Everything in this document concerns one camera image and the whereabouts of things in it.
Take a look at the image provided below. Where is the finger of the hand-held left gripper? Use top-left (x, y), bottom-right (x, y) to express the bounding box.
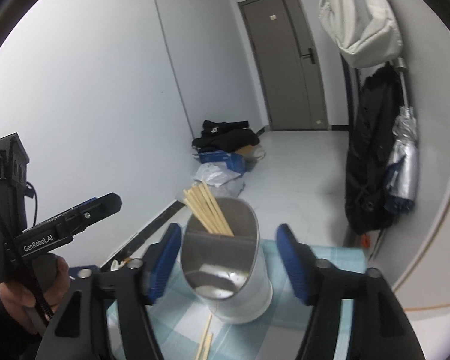
top-left (55, 192), bottom-right (122, 236)

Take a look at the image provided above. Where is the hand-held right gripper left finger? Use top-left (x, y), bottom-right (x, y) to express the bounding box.
top-left (35, 223), bottom-right (183, 360)

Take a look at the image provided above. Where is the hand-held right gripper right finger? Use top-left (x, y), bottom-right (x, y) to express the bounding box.
top-left (275, 223), bottom-right (417, 360)

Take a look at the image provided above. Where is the white utensil holder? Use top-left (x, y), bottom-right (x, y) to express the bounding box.
top-left (180, 197), bottom-right (274, 325)

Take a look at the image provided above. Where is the bunch of wooden chopsticks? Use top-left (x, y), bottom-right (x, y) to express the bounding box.
top-left (183, 181), bottom-right (235, 238)

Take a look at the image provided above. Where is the slim wooden chopstick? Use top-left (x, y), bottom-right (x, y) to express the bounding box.
top-left (194, 314), bottom-right (214, 360)
top-left (202, 332), bottom-right (214, 360)

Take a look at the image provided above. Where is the white shoulder bag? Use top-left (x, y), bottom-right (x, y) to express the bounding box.
top-left (319, 0), bottom-right (404, 69)

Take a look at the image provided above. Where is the person's left forearm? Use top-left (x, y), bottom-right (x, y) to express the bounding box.
top-left (0, 295), bottom-right (34, 360)

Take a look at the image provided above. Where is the person's left hand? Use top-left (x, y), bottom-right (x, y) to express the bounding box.
top-left (0, 256), bottom-right (70, 332)

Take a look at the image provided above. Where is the blue plaid placemat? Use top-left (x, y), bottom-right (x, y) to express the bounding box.
top-left (105, 240), bottom-right (368, 360)

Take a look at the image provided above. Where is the white crumpled bag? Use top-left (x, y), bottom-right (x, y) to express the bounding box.
top-left (110, 257), bottom-right (134, 271)

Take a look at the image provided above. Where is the grey plastic parcel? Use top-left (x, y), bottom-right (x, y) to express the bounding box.
top-left (210, 178), bottom-right (246, 199)

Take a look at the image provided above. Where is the white plastic parcel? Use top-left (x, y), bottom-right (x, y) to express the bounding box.
top-left (193, 162), bottom-right (233, 186)

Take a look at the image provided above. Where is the blue cardboard box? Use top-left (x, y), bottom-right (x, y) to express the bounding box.
top-left (199, 150), bottom-right (247, 175)

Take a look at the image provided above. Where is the brown cardboard box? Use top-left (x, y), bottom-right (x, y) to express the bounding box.
top-left (234, 143), bottom-right (266, 162)

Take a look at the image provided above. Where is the pile of black clothes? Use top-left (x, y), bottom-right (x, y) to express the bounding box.
top-left (192, 119), bottom-right (261, 151)

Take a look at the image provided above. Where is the black backpack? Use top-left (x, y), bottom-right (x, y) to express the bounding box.
top-left (345, 64), bottom-right (407, 235)

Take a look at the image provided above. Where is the silver folding umbrella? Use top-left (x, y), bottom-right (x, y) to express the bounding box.
top-left (382, 58), bottom-right (421, 214)

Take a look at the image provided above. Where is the black framed door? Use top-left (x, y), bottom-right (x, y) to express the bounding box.
top-left (310, 0), bottom-right (362, 136)

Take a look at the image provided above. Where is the grey entrance door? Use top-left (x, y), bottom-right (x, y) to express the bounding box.
top-left (237, 0), bottom-right (329, 132)

